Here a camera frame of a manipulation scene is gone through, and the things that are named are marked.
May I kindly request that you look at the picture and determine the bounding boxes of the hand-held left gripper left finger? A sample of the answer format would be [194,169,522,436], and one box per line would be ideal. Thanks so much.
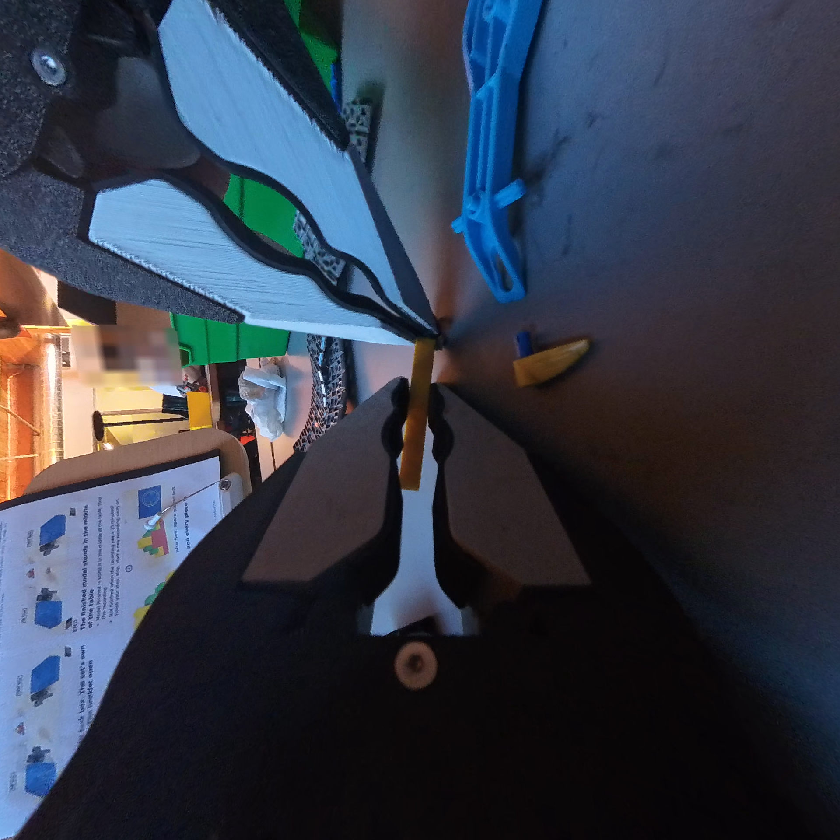
[241,377,404,608]

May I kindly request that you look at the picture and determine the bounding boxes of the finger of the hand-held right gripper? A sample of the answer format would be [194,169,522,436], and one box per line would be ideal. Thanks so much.
[84,171,426,347]
[156,0,441,341]

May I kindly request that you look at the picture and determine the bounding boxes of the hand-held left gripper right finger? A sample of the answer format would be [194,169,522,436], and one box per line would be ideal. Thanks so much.
[428,382,593,610]

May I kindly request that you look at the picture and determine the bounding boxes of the yellow plastic piece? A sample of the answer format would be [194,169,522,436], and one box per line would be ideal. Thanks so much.
[398,338,437,492]

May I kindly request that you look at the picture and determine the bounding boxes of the grey desk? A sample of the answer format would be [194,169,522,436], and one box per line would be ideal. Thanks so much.
[249,0,840,840]

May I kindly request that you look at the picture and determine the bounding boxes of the green plastic bin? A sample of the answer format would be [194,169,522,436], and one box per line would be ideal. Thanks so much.
[171,0,343,367]

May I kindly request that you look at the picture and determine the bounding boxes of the grey studded track strip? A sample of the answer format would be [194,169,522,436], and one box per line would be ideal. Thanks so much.
[292,333,352,455]
[292,97,376,284]

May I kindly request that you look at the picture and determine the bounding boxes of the instruction sheet stand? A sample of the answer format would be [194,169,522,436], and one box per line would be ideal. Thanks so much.
[210,476,245,519]

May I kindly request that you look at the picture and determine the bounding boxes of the crumpled white tissue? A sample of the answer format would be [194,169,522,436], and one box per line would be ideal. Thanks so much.
[238,364,288,442]

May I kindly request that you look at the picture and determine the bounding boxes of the yellow wedge piece blue pin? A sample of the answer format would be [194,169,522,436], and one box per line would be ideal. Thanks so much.
[513,331,592,388]

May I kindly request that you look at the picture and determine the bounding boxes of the blue plastic lever tool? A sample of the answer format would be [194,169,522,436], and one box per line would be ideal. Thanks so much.
[451,0,546,304]

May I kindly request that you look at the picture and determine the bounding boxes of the printed instruction sheet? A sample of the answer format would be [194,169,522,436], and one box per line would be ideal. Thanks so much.
[0,453,224,818]

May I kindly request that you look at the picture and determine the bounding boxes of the thin metal wire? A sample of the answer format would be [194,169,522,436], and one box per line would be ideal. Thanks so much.
[147,482,227,526]

